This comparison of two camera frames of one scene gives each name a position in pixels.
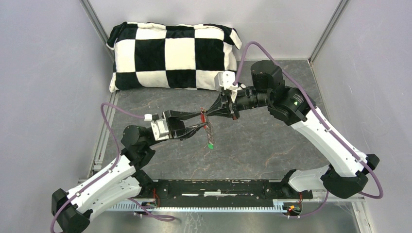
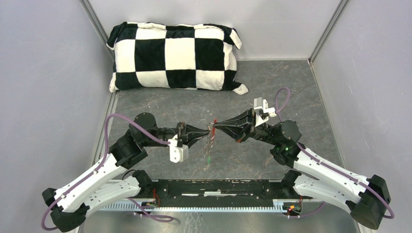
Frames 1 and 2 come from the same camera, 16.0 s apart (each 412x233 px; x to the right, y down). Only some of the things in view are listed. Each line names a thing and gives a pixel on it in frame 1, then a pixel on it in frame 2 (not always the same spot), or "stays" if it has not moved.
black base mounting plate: [222, 191] stays
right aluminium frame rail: [336, 16] stays
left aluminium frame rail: [95, 23] stays
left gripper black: [176, 126] to [192, 133]
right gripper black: [224, 107] to [240, 133]
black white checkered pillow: [182, 56] stays
